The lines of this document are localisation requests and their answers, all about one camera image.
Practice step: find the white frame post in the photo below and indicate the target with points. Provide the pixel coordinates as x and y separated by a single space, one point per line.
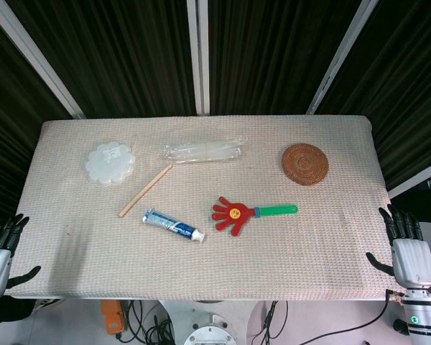
198 54
39 61
339 54

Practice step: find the thin wooden stick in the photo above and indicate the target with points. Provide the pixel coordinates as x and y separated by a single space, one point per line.
145 190

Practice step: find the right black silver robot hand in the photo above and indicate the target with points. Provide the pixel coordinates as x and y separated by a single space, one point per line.
413 262

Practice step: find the orange plastic case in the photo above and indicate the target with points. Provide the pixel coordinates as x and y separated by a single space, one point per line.
111 316

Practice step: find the blue white toothpaste tube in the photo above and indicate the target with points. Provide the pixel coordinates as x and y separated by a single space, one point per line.
172 225

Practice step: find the clear plastic packet of tubes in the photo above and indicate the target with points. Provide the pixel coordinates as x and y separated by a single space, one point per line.
203 151

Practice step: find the beige woven table cloth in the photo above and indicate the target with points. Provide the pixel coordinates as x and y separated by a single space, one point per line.
215 269

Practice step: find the black bulky object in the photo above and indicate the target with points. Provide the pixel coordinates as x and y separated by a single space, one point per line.
424 205

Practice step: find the dark pleated curtain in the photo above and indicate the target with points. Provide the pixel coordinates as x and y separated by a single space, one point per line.
406 90
122 54
7 125
273 54

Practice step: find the white flower-shaped plastic lid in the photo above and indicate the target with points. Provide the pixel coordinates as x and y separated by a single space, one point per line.
109 163

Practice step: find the round white robot base flange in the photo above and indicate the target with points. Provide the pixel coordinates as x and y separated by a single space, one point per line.
210 332

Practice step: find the round brown woven coaster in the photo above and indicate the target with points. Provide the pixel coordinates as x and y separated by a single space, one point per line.
305 164

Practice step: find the white frame rail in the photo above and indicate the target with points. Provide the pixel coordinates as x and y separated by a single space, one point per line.
416 183

